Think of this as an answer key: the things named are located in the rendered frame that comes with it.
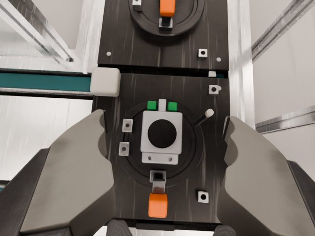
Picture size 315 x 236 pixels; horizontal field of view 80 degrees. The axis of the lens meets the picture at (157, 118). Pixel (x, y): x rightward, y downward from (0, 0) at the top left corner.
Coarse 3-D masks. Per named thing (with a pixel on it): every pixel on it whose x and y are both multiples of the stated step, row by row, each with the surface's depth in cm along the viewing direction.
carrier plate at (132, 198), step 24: (96, 96) 33; (120, 96) 33; (144, 96) 33; (168, 96) 33; (192, 96) 33; (216, 96) 33; (120, 120) 32; (216, 120) 32; (216, 144) 32; (120, 168) 31; (216, 168) 31; (120, 192) 30; (144, 192) 30; (168, 192) 30; (192, 192) 30; (216, 192) 30; (120, 216) 29; (144, 216) 29; (168, 216) 29; (192, 216) 29; (216, 216) 29
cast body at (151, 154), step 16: (144, 112) 21; (160, 112) 21; (176, 112) 21; (144, 128) 20; (160, 128) 19; (176, 128) 20; (144, 144) 20; (160, 144) 19; (176, 144) 20; (144, 160) 23; (160, 160) 23; (176, 160) 23
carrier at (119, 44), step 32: (128, 0) 35; (192, 0) 35; (224, 0) 37; (128, 32) 35; (160, 32) 33; (192, 32) 36; (224, 32) 36; (128, 64) 34; (160, 64) 34; (192, 64) 34; (224, 64) 34
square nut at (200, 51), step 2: (198, 50) 34; (200, 50) 34; (202, 50) 34; (204, 50) 34; (206, 50) 34; (198, 52) 34; (200, 52) 34; (202, 52) 34; (204, 52) 34; (206, 52) 34; (198, 54) 34; (200, 54) 34; (204, 54) 34; (206, 54) 34; (198, 56) 34; (200, 56) 34; (202, 56) 34; (204, 56) 34; (206, 56) 34; (198, 58) 34; (200, 58) 34; (202, 58) 34; (204, 58) 34; (206, 58) 34
